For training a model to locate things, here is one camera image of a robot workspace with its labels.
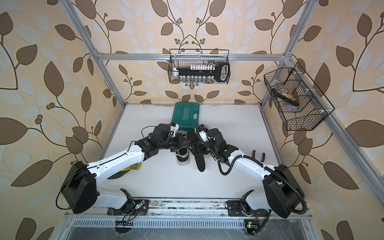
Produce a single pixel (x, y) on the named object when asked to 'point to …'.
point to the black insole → (192, 136)
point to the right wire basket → (298, 108)
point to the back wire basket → (174, 78)
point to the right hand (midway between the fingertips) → (193, 143)
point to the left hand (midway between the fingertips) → (189, 139)
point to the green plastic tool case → (186, 115)
